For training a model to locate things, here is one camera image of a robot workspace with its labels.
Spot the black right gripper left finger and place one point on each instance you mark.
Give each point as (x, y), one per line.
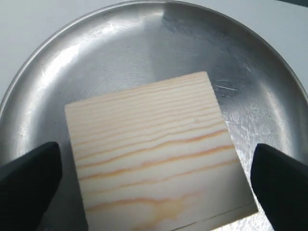
(27, 187)

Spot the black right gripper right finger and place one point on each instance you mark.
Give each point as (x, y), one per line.
(280, 184)

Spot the pale wooden cube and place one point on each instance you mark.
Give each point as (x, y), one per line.
(158, 157)

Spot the round steel plate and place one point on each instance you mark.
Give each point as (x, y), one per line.
(139, 42)

